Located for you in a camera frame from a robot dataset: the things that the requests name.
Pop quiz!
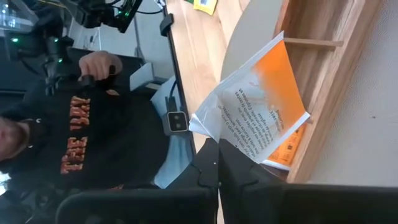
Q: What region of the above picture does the orange white tea packet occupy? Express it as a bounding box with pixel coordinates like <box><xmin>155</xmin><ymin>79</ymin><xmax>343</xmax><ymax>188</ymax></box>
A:
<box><xmin>188</xmin><ymin>30</ymin><xmax>311</xmax><ymax>165</ymax></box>
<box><xmin>262</xmin><ymin>123</ymin><xmax>308</xmax><ymax>171</ymax></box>

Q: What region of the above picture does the wooden tea organizer box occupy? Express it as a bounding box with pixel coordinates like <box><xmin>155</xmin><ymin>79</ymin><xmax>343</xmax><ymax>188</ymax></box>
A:
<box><xmin>273</xmin><ymin>0</ymin><xmax>383</xmax><ymax>184</ymax></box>

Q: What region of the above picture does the small grey depth camera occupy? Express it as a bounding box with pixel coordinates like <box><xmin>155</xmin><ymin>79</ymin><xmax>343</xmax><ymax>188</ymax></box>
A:
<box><xmin>161</xmin><ymin>110</ymin><xmax>190</xmax><ymax>137</ymax></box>

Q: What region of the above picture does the round grey placemat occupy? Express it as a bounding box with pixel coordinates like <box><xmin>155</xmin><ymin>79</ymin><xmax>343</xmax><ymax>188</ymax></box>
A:
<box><xmin>220</xmin><ymin>0</ymin><xmax>398</xmax><ymax>187</ymax></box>

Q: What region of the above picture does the person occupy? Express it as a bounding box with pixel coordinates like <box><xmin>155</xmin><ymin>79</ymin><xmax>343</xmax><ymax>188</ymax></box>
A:
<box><xmin>0</xmin><ymin>50</ymin><xmax>197</xmax><ymax>224</ymax></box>

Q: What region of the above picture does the person's hand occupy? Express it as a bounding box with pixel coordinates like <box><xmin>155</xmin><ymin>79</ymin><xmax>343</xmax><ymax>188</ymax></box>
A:
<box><xmin>78</xmin><ymin>50</ymin><xmax>124</xmax><ymax>82</ymax></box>

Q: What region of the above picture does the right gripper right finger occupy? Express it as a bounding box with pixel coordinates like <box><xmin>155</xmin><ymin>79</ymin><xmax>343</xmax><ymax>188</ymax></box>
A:
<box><xmin>219</xmin><ymin>139</ymin><xmax>275</xmax><ymax>224</ymax></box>

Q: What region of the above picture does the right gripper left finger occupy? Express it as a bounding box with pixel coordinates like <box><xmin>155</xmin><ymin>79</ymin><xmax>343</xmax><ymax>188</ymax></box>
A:
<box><xmin>174</xmin><ymin>138</ymin><xmax>220</xmax><ymax>224</ymax></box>

